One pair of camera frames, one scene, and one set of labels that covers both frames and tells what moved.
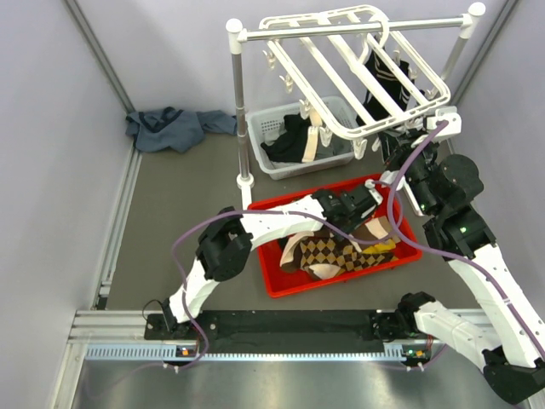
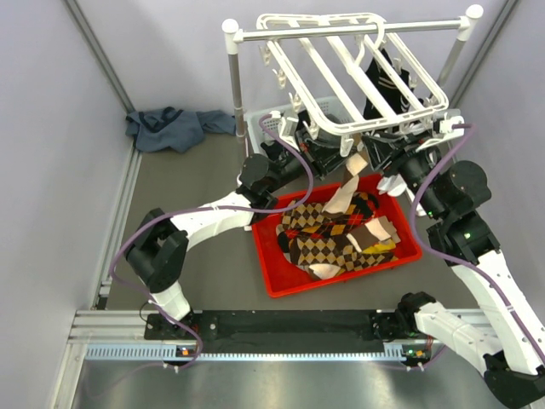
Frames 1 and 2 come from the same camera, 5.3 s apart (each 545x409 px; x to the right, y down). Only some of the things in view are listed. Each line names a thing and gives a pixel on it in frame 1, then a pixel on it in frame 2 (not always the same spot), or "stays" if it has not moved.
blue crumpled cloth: x=174 y=129 stays
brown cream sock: x=291 y=259 -> x=349 y=183
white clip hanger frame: x=348 y=74 stays
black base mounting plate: x=307 y=325 stays
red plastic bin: x=278 y=282 stays
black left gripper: x=356 y=221 -> x=324 y=155
